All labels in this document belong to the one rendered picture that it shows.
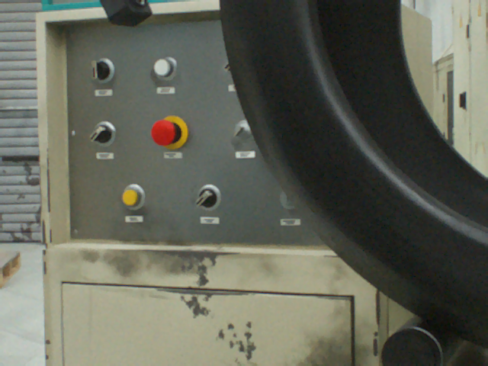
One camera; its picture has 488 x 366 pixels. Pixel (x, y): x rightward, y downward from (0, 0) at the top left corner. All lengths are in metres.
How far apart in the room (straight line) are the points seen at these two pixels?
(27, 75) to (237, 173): 8.99
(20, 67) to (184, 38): 8.95
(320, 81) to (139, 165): 0.86
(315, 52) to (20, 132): 9.74
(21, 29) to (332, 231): 9.79
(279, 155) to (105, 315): 0.84
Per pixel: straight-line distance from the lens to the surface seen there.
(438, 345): 0.74
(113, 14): 0.90
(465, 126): 5.59
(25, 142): 10.39
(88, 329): 1.55
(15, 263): 8.26
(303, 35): 0.70
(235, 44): 0.75
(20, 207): 10.43
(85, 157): 1.58
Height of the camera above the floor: 1.07
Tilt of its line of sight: 3 degrees down
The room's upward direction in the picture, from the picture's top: 1 degrees counter-clockwise
